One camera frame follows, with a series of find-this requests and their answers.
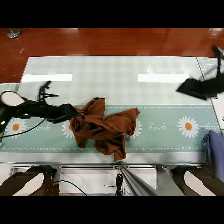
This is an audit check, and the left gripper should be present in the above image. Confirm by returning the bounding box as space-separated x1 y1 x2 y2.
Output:
47 103 81 125

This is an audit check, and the silver frame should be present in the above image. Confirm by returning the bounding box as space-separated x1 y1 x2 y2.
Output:
0 161 224 197

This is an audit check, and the blue garment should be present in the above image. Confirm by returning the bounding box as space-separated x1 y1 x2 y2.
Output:
202 130 224 183

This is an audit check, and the black cable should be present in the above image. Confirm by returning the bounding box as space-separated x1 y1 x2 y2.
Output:
0 117 48 140
53 179 88 197

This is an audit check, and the brown shirt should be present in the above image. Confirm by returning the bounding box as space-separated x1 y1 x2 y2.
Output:
68 96 141 163

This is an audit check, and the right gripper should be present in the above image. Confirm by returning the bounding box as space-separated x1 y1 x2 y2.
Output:
176 78 210 101

